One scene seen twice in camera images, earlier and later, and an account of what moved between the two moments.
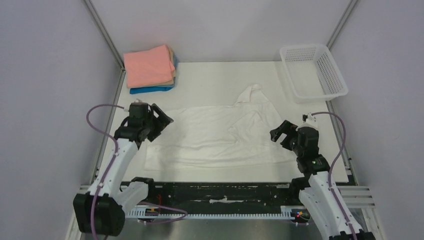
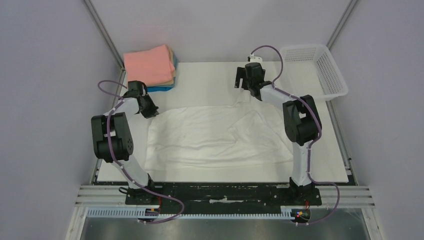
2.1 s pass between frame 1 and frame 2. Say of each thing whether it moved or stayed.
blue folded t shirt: stayed
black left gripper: moved
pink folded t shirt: stayed
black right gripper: moved
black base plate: stayed
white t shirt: stayed
